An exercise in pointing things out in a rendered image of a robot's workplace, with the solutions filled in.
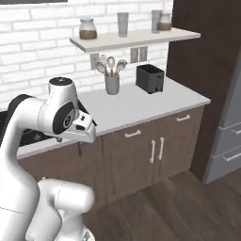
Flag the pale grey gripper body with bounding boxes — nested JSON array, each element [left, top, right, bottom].
[[61, 121, 98, 145]]

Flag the wide brown cupboard front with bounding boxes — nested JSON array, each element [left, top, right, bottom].
[[17, 137, 108, 211]]

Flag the black hob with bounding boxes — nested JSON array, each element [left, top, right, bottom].
[[0, 109, 55, 148]]

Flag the brown drawer front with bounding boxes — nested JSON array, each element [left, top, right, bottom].
[[102, 120, 159, 146], [155, 104, 205, 130]]

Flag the brown cupboard door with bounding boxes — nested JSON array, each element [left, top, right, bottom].
[[153, 118, 203, 185], [103, 133, 158, 204]]

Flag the grey utensil pot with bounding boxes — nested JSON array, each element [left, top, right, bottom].
[[104, 73, 121, 96]]

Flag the grey spoon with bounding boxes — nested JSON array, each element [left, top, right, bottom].
[[114, 58, 128, 77], [94, 60, 108, 77], [106, 56, 117, 77]]

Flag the metal whisk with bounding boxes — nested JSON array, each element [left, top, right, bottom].
[[99, 54, 110, 77]]

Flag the black toaster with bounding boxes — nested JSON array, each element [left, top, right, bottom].
[[136, 63, 166, 95]]

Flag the wide glass jar brown contents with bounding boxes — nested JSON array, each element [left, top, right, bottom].
[[78, 17, 98, 40]]

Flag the grey glass tumbler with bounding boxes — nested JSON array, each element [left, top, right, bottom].
[[117, 11, 130, 39], [151, 9, 164, 35]]

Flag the small glass jar brown contents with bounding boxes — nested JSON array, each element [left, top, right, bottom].
[[156, 12, 173, 32]]

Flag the tall dark brown cupboard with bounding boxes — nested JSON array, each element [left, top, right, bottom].
[[165, 0, 241, 183]]

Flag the dark extractor hood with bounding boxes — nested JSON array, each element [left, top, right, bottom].
[[0, 0, 69, 4]]

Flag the grey fridge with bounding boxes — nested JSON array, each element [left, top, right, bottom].
[[202, 51, 241, 185]]

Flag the white drawer handle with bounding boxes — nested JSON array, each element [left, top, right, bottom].
[[124, 129, 142, 139], [175, 114, 191, 122]]

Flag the white cupboard door handle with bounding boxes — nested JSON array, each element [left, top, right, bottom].
[[149, 139, 156, 165], [157, 137, 166, 161]]

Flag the single grey wall socket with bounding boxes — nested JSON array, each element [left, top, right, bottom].
[[89, 52, 101, 71]]

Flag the double grey wall socket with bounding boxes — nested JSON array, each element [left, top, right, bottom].
[[129, 46, 149, 64]]

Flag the pale wooden wall shelf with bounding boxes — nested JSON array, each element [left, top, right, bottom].
[[69, 26, 201, 54]]

